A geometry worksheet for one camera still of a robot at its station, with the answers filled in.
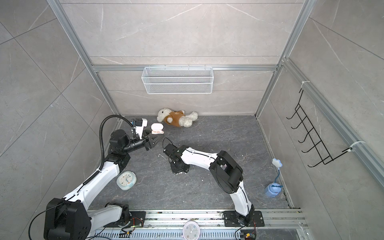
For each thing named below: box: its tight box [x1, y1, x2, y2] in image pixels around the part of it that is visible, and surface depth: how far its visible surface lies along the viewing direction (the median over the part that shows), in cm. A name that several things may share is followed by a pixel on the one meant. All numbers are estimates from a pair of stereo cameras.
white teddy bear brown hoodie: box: [156, 108, 198, 128], surface depth 112 cm
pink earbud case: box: [151, 123, 165, 135], surface depth 72 cm
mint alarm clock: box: [116, 170, 137, 191], surface depth 85 cm
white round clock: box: [182, 220, 201, 240], surface depth 70 cm
